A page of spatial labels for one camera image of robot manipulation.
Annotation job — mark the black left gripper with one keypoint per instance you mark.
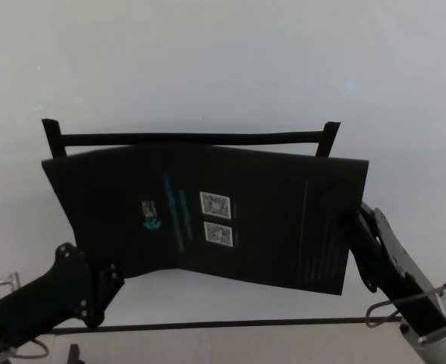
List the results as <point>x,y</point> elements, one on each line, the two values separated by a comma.
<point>44,299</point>

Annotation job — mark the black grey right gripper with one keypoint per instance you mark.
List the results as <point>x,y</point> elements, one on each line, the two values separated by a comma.
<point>390,261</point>

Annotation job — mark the black printed poster sheet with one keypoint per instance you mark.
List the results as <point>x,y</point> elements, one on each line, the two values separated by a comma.
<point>245,212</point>

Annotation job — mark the small black robot part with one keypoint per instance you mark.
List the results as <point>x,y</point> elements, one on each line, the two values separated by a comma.
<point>74,356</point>

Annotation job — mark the thin black edge strip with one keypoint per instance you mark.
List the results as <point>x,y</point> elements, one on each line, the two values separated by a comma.
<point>208,325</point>

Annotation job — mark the long black tape strip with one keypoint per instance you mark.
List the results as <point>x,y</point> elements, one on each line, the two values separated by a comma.
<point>192,137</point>

